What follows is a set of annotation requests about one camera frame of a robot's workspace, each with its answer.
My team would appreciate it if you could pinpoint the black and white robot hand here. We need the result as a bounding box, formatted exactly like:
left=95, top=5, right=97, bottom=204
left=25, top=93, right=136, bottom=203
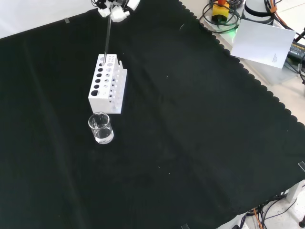
left=91, top=0, right=141, bottom=23

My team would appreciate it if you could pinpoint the clear glass rod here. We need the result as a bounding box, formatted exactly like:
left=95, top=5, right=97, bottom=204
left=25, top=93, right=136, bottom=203
left=103, top=13, right=112, bottom=64

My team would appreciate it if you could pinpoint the white test tube rack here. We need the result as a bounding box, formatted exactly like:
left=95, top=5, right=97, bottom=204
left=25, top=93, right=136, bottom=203
left=87, top=53, right=128, bottom=115

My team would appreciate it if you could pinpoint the small clear glass beaker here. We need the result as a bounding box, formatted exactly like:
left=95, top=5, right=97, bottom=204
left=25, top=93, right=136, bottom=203
left=88, top=112, right=114, bottom=145

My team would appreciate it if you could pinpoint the yellow stop button box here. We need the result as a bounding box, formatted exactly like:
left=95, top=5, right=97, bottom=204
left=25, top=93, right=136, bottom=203
left=211, top=0, right=231, bottom=24

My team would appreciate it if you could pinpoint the black bench cloth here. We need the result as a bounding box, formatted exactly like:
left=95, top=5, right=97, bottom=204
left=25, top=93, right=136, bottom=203
left=0, top=0, right=305, bottom=229

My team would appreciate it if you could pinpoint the pale board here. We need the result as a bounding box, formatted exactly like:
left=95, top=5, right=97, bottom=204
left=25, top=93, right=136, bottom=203
left=230, top=19, right=297, bottom=70

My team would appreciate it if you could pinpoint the black power adapter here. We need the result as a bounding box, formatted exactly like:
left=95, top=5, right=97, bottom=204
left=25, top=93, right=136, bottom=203
left=286, top=40, right=305, bottom=63

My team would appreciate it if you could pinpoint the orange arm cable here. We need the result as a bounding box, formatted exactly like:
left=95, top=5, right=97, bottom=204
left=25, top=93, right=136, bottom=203
left=264, top=0, right=279, bottom=17

